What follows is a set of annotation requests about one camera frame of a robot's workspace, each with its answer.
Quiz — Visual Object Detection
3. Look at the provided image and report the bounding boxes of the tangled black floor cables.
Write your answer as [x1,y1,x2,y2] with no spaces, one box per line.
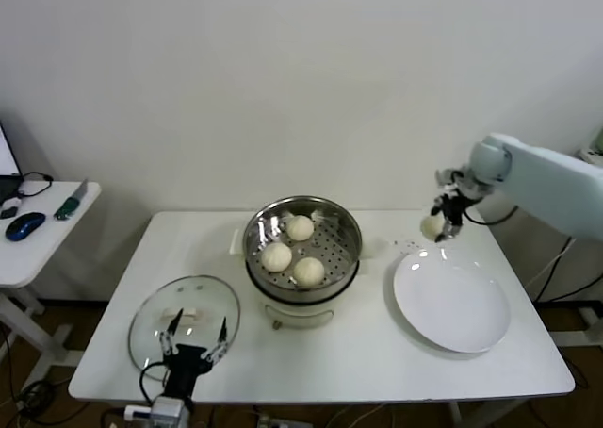
[0,323,72,424]

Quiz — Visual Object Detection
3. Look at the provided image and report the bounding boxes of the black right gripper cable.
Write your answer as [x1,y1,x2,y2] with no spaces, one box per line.
[464,206,519,225]

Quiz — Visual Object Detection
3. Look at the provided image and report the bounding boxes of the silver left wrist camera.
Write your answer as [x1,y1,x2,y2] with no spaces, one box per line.
[150,396,192,428]

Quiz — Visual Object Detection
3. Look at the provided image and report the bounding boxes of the looped black cord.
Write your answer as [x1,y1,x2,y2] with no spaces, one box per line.
[17,171,54,198]

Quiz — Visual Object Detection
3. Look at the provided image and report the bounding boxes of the white steamed baozi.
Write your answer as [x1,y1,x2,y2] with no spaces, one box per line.
[261,242,293,273]
[292,256,326,290]
[285,214,316,242]
[419,215,447,241]

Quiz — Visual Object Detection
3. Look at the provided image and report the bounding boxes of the perforated steel steamer basket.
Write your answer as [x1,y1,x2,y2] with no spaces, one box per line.
[243,194,364,305]

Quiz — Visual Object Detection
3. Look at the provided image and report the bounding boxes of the round white plate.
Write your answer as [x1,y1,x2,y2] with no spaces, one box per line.
[393,249,513,354]

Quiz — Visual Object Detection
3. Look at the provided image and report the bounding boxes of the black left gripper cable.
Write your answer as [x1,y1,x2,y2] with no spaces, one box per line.
[139,360,171,405]

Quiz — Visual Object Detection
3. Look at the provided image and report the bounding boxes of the white left camera plug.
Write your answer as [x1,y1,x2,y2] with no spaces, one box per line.
[122,403,155,420]

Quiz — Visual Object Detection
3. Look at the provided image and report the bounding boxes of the white power strip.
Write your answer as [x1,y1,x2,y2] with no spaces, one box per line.
[256,411,307,428]

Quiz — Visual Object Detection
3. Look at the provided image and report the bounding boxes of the white side table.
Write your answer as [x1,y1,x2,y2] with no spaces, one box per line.
[0,180,103,387]

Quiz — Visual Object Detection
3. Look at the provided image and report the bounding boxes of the blue black computer mouse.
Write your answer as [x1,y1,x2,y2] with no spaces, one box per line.
[5,211,47,241]

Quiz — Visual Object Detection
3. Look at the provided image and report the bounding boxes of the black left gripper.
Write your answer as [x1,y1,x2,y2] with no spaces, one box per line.
[157,307,231,399]

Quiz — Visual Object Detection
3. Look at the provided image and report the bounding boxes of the black laptop computer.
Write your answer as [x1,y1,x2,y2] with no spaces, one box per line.
[0,116,24,203]

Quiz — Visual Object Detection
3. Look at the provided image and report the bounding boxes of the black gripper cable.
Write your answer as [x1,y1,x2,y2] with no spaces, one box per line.
[464,206,519,225]
[139,360,171,405]

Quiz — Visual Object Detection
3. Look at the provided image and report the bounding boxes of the round glass pot lid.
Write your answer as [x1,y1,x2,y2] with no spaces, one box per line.
[126,274,241,383]

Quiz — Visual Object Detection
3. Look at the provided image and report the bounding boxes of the green handled knife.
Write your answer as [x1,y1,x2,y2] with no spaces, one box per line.
[53,177,90,222]

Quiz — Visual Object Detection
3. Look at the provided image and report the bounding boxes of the white electric cooking pot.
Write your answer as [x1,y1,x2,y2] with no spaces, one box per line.
[229,228,378,331]

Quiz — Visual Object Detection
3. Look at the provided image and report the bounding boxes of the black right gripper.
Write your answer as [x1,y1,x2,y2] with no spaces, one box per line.
[429,189,472,244]

